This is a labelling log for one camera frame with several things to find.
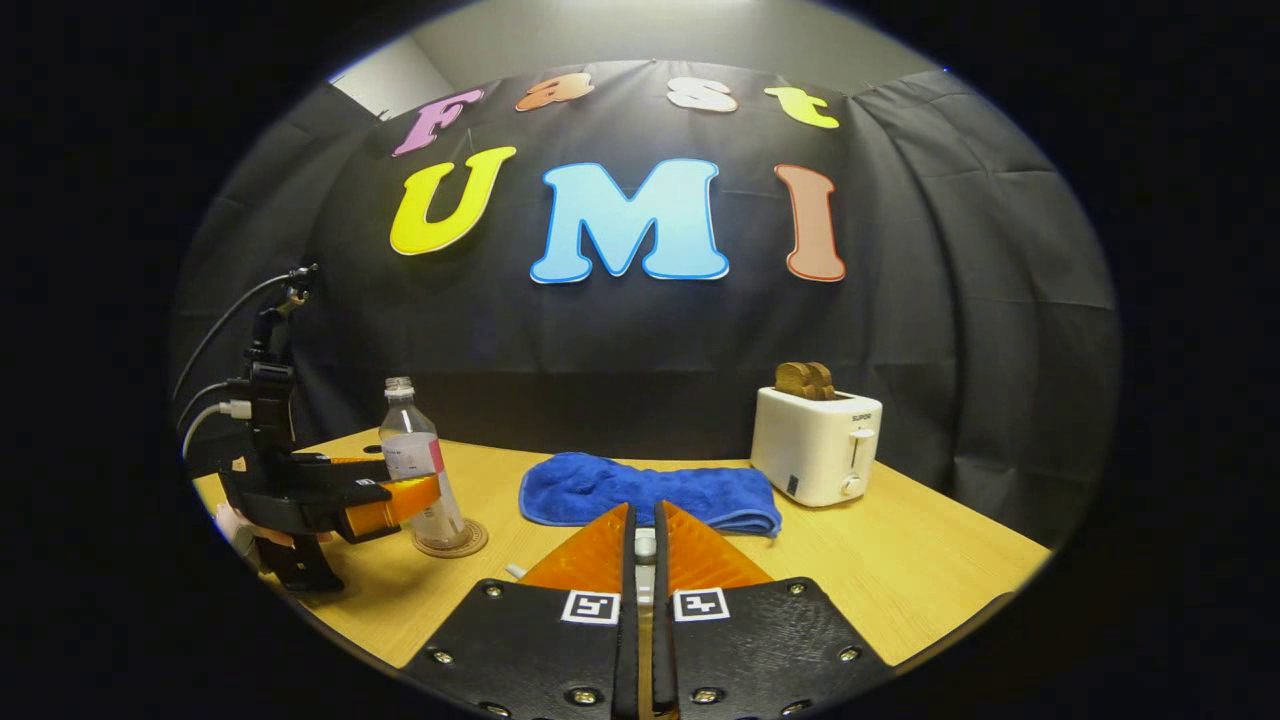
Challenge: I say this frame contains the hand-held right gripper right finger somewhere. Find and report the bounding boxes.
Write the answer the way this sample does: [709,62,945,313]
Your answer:
[652,500,896,720]

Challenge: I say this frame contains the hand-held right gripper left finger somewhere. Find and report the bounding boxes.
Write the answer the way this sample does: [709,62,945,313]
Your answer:
[400,503,641,720]

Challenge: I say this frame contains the clear plastic water bottle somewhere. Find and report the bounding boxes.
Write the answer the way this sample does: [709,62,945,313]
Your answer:
[378,376,467,550]

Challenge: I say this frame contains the round brown coaster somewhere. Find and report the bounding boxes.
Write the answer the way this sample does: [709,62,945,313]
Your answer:
[411,518,490,560]

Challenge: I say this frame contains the blue towel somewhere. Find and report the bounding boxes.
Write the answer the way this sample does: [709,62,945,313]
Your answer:
[518,452,784,539]

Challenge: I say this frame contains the white toaster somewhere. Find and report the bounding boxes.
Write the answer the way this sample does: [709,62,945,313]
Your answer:
[750,387,884,509]

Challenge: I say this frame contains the brown bread slices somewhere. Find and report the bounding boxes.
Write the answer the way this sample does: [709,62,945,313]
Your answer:
[774,361,837,402]

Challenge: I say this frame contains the black backdrop cloth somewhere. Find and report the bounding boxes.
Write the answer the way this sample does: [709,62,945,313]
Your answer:
[170,60,1121,546]

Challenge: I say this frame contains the white cable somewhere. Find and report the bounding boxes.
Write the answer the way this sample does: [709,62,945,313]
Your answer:
[182,398,253,459]

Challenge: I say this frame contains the black cable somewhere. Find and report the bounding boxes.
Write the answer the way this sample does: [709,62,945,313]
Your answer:
[170,268,303,403]

